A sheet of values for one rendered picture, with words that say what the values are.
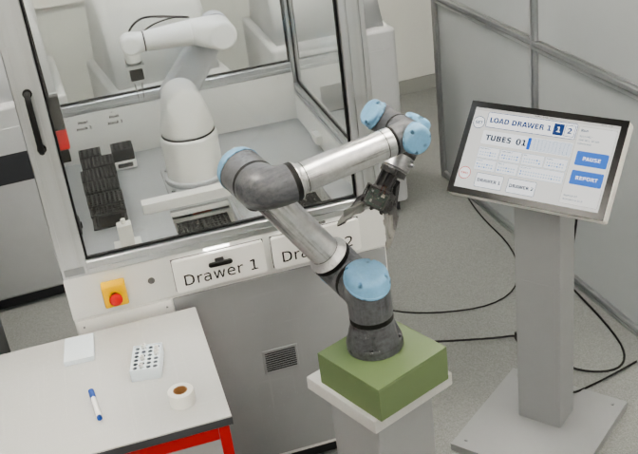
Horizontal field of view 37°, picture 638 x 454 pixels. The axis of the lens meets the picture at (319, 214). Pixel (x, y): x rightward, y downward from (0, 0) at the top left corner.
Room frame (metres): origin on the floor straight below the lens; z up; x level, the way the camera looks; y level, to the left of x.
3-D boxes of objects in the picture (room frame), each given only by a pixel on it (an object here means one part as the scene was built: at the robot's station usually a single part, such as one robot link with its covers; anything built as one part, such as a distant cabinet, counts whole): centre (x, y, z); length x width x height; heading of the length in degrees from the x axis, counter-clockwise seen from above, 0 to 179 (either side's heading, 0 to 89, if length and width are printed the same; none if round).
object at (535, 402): (2.69, -0.69, 0.51); 0.50 x 0.45 x 1.02; 141
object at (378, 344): (2.11, -0.10, 0.91); 0.15 x 0.15 x 0.10
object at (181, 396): (2.10, 0.43, 0.78); 0.07 x 0.07 x 0.04
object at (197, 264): (2.62, 0.33, 0.87); 0.29 x 0.02 x 0.11; 103
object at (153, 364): (2.28, 0.54, 0.78); 0.12 x 0.08 x 0.04; 2
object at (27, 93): (2.51, 0.74, 1.45); 0.05 x 0.03 x 0.19; 13
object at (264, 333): (3.10, 0.39, 0.40); 1.03 x 0.95 x 0.80; 103
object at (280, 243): (2.69, 0.02, 0.87); 0.29 x 0.02 x 0.11; 103
